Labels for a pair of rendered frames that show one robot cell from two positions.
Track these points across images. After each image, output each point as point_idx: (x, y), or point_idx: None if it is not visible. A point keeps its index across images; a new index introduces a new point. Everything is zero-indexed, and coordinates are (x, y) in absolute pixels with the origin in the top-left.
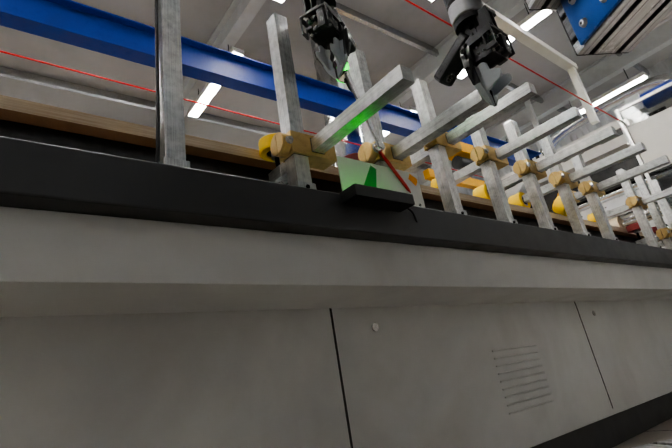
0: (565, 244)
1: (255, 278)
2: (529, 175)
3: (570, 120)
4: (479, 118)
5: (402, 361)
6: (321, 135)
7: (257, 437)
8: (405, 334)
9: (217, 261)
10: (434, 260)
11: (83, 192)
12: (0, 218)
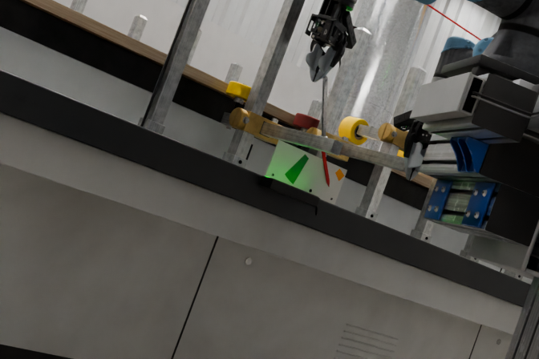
0: (472, 277)
1: (170, 215)
2: None
3: None
4: None
5: (255, 296)
6: (271, 128)
7: (122, 297)
8: (271, 277)
9: (151, 197)
10: (317, 244)
11: (97, 142)
12: (50, 139)
